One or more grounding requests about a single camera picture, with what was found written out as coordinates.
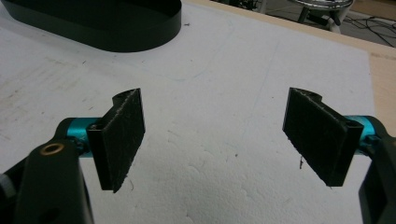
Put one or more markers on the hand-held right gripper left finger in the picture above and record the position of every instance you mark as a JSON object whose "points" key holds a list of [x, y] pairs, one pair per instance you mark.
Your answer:
{"points": [[120, 141]]}

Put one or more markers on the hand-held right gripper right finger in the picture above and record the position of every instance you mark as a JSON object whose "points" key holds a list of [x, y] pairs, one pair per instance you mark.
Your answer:
{"points": [[320, 140]]}

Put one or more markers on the white foam mat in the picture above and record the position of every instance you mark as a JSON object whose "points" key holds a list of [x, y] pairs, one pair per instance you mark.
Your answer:
{"points": [[199, 102]]}

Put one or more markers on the black oval tray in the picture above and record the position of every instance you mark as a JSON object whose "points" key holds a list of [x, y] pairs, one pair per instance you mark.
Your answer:
{"points": [[99, 23]]}

